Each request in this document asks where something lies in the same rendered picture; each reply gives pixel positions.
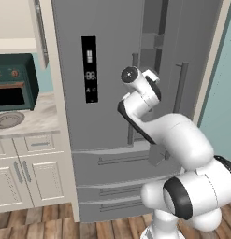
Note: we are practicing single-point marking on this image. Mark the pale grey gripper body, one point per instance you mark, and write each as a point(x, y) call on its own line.
point(157, 155)

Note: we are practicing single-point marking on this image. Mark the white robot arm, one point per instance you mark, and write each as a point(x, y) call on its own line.
point(182, 140)

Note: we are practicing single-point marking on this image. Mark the tall grey fridge drawer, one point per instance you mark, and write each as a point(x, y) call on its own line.
point(89, 169)

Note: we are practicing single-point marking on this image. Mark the shallow grey fridge drawer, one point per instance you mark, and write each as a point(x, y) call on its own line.
point(89, 193)
point(89, 213)

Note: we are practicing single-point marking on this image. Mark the beige fridge surround panel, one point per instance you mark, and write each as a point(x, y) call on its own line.
point(62, 109)

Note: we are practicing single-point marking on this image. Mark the grey fridge door with display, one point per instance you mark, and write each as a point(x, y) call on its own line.
point(113, 46)

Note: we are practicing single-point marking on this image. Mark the plain grey fridge door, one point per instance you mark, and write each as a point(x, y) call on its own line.
point(198, 37)

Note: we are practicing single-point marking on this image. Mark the grey round plate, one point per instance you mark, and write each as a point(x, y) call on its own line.
point(7, 119)

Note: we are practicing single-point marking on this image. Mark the white cupboard door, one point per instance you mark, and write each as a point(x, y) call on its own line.
point(7, 186)
point(48, 177)

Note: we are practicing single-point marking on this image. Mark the white cupboard drawer front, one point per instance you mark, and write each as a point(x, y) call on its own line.
point(4, 147)
point(26, 143)

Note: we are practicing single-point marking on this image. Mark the dark green toaster oven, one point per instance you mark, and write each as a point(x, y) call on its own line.
point(25, 67)

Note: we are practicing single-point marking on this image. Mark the white wall cupboard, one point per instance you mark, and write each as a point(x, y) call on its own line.
point(34, 31)

